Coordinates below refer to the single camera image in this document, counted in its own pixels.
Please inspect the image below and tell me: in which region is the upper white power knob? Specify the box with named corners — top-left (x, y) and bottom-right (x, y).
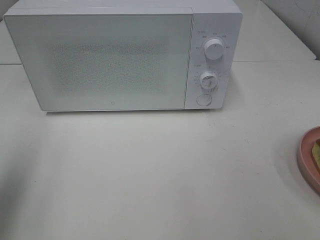
top-left (203, 37), bottom-right (225, 60)

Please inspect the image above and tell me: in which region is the pink round plate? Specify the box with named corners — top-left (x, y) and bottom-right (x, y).
top-left (297, 126), bottom-right (320, 195)

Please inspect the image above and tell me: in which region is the round white door button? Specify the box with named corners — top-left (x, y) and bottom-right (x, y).
top-left (196, 94), bottom-right (212, 107)

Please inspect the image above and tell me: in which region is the white microwave oven body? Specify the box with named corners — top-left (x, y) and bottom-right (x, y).
top-left (3, 0), bottom-right (243, 111)

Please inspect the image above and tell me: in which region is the toast sandwich with lettuce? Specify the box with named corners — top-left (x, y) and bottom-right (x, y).
top-left (311, 139), bottom-right (320, 173)

